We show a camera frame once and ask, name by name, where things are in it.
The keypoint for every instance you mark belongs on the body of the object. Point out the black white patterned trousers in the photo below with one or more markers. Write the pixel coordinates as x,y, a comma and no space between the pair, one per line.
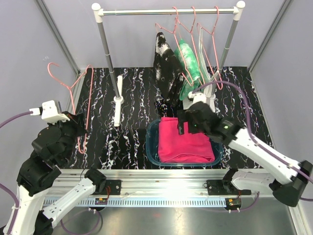
168,72

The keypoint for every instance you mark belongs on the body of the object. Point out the black marble pattern mat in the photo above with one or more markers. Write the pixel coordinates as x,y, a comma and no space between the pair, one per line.
124,147

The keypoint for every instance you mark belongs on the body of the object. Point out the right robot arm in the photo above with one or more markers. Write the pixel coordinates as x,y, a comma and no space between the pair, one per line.
285,178

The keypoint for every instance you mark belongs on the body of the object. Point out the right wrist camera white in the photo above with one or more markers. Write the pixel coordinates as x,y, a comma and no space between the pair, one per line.
196,97

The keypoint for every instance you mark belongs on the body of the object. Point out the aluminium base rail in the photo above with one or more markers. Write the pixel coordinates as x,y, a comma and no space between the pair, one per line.
147,188

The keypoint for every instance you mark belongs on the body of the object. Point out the magenta pink trousers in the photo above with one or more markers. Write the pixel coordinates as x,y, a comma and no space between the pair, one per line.
186,148

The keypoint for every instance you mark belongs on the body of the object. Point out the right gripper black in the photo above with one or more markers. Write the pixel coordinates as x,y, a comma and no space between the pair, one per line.
183,116

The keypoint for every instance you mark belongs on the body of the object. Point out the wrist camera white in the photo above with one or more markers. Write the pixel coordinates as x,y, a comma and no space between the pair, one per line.
50,111
196,97

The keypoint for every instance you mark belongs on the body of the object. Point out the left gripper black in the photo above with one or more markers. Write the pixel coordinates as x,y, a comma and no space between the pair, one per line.
77,121

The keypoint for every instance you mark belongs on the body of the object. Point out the white grey clothes rack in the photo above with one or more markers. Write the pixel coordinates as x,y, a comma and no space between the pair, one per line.
117,81

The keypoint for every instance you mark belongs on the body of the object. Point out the blue transparent plastic bin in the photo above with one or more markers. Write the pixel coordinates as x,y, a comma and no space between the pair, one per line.
152,149

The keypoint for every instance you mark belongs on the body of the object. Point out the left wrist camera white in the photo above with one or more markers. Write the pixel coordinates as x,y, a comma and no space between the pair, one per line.
50,111

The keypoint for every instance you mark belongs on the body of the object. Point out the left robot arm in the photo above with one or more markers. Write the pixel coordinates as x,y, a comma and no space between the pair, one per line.
51,150

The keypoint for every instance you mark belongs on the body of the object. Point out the green white tie-dye trousers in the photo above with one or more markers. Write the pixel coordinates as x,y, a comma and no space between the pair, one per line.
192,66

